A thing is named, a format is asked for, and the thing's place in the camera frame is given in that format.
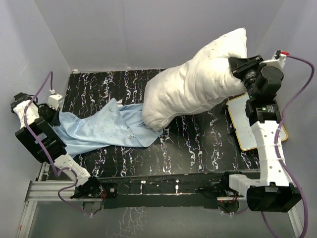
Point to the small whiteboard wooden frame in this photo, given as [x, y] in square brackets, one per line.
[246, 134]

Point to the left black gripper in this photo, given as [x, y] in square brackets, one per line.
[55, 120]

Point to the white pillow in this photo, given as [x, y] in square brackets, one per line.
[197, 85]

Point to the light blue pillowcase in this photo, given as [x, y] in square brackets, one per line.
[113, 125]

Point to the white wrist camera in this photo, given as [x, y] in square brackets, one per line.
[278, 60]
[55, 101]

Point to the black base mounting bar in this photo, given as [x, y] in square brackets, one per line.
[168, 192]

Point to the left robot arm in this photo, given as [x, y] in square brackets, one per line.
[38, 137]

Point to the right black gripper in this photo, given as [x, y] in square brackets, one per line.
[239, 66]

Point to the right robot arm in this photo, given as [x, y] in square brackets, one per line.
[274, 191]

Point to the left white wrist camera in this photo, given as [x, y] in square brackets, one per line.
[55, 101]

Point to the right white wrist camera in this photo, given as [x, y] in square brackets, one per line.
[278, 60]

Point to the aluminium frame rail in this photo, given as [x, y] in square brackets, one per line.
[49, 191]

